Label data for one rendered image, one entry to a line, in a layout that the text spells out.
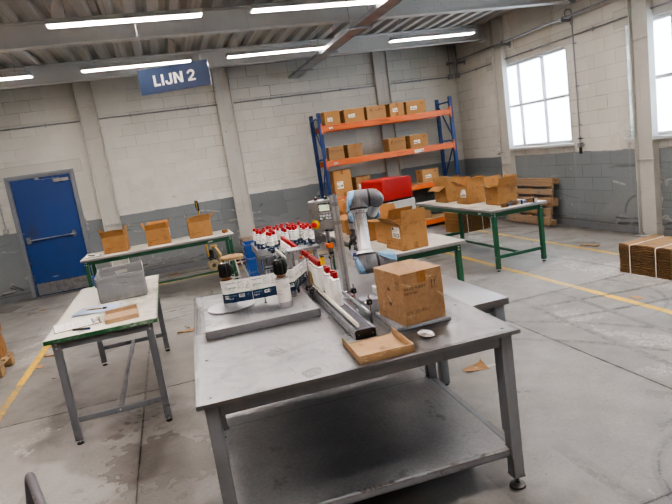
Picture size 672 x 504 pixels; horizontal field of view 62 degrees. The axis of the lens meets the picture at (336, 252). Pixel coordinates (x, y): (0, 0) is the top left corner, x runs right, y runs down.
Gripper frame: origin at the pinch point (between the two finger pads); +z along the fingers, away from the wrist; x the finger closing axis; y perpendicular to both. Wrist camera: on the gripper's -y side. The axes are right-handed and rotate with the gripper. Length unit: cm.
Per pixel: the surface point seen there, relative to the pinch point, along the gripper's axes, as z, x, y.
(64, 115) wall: -210, -266, -711
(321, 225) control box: -32, -35, 42
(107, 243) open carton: 5, -220, -498
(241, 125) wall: -153, 37, -710
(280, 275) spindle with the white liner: -8, -69, 58
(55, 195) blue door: -75, -309, -707
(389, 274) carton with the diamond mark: -11, -24, 124
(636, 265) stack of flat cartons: 90, 339, -87
